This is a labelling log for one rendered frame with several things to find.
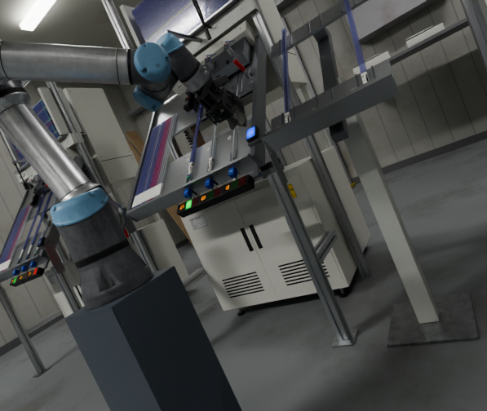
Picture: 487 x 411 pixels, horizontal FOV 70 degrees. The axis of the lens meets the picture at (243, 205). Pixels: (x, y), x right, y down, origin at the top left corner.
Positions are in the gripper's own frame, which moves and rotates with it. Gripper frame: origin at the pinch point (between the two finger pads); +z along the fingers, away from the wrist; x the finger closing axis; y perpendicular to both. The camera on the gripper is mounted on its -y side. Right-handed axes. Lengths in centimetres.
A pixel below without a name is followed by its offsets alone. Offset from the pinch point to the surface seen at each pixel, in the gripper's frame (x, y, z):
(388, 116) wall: 6, -235, 252
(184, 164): -38.2, -7.4, 9.8
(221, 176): -18.1, 7.0, 11.3
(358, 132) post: 30.5, 7.6, 17.5
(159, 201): -49, 7, 9
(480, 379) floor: 40, 71, 47
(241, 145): -8.2, -1.7, 9.7
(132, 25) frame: -59, -86, -23
